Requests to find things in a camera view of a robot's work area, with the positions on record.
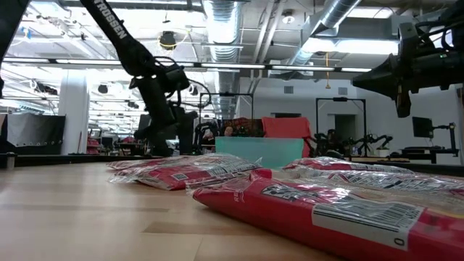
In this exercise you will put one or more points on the white building column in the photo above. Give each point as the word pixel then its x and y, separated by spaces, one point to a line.
pixel 74 112

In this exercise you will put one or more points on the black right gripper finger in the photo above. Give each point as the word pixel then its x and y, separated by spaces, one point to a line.
pixel 377 78

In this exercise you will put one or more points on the small metal cylinder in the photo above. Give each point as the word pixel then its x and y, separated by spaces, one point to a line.
pixel 11 160

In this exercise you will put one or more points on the teal plastic basket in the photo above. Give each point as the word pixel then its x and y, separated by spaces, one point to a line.
pixel 259 150

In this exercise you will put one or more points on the black fabric curtain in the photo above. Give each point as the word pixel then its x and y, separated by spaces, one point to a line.
pixel 32 132

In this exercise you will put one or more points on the long ceiling light strip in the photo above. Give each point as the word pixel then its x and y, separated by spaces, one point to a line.
pixel 232 66

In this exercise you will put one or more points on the orange-red plastic basket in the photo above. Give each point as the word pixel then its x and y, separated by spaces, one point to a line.
pixel 288 128

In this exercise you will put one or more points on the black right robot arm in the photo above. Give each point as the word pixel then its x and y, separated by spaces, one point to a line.
pixel 449 21

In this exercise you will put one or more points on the black metal frame stand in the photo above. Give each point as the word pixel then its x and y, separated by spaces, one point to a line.
pixel 224 95
pixel 340 99

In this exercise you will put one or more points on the black desk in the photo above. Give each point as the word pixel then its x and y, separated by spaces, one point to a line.
pixel 427 151

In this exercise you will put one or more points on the black computer monitor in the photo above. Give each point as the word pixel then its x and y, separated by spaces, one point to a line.
pixel 422 127

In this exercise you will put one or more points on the round black ceiling fixture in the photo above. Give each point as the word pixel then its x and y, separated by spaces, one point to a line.
pixel 167 39

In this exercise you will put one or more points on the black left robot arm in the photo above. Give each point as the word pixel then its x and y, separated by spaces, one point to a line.
pixel 108 25

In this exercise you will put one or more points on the silver ventilation duct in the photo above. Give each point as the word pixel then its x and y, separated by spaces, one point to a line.
pixel 326 25
pixel 223 32

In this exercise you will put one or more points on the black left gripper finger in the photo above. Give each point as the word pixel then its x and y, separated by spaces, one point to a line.
pixel 187 134
pixel 161 148

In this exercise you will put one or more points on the black background robot arms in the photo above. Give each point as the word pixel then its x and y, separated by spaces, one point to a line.
pixel 348 143

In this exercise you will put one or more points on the red popcorn bag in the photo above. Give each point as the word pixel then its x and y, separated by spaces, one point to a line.
pixel 134 164
pixel 391 181
pixel 326 217
pixel 181 174
pixel 340 165

